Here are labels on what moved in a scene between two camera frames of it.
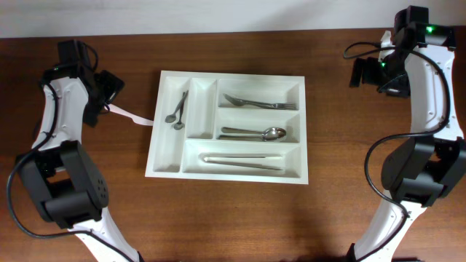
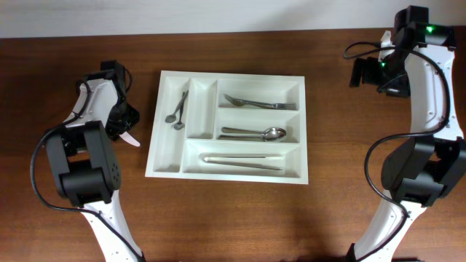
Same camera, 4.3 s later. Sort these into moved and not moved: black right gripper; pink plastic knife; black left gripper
Moved: black left gripper; pink plastic knife
Not moved: black right gripper
